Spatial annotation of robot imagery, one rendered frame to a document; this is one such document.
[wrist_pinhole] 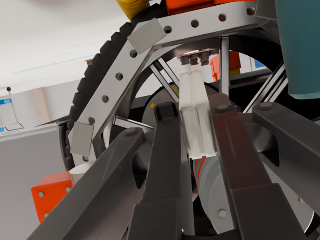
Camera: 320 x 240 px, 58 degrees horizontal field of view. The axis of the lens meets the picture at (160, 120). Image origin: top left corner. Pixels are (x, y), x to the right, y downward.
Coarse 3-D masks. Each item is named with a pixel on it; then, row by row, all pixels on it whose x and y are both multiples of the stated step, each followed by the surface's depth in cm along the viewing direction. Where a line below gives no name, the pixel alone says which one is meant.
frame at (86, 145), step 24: (264, 0) 45; (144, 24) 46; (168, 24) 46; (192, 24) 51; (216, 24) 46; (240, 24) 46; (264, 24) 49; (144, 48) 47; (120, 72) 48; (96, 96) 48; (120, 96) 48; (96, 120) 49; (72, 144) 49; (96, 144) 51
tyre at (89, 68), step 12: (156, 12) 54; (132, 24) 55; (120, 36) 55; (108, 48) 55; (120, 48) 55; (96, 60) 56; (108, 60) 56; (84, 72) 57; (96, 72) 56; (84, 84) 57; (96, 84) 56; (84, 96) 57; (72, 108) 58; (84, 108) 57; (72, 120) 58; (72, 156) 58; (72, 168) 59
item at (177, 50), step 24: (168, 48) 55; (192, 48) 70; (216, 48) 76; (240, 48) 70; (264, 48) 62; (144, 72) 61; (168, 72) 58; (264, 96) 58; (120, 120) 59; (312, 120) 58; (192, 168) 60; (192, 192) 61
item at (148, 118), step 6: (174, 84) 97; (162, 90) 97; (210, 90) 96; (156, 96) 97; (162, 96) 97; (168, 96) 97; (150, 102) 98; (156, 102) 98; (150, 108) 98; (144, 114) 98; (150, 114) 98; (144, 120) 99; (150, 120) 99
